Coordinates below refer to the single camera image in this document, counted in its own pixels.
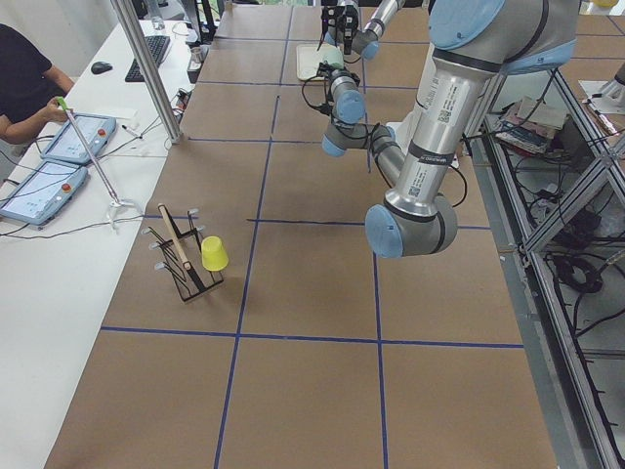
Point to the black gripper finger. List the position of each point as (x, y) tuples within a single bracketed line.
[(325, 18)]

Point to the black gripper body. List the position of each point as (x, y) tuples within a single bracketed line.
[(348, 22), (325, 72)]

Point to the pale green cup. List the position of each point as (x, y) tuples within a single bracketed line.
[(331, 55)]

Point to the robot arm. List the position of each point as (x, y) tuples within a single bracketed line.
[(367, 40), (472, 42)]

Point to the cream bear print tray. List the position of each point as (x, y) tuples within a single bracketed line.
[(306, 61)]

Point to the yellow cup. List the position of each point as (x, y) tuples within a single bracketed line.
[(214, 257)]

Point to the metal can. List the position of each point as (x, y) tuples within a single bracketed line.
[(196, 55)]

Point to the stack of books papers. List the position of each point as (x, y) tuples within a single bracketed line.
[(530, 126)]

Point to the black computer mouse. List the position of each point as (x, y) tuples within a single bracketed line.
[(100, 67)]

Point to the metal stand with green tip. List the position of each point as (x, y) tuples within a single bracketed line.
[(116, 204)]

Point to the seated person black shirt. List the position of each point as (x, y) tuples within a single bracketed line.
[(30, 88)]

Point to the lower teach pendant tablet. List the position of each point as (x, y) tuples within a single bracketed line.
[(43, 194)]

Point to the aluminium frame post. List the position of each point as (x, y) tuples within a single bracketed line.
[(135, 35)]

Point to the wooden rack handle rod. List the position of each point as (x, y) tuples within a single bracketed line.
[(172, 231)]

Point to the black wire cup rack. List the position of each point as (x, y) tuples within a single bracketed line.
[(175, 255)]

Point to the aluminium frame rack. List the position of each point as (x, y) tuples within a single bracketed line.
[(558, 216)]

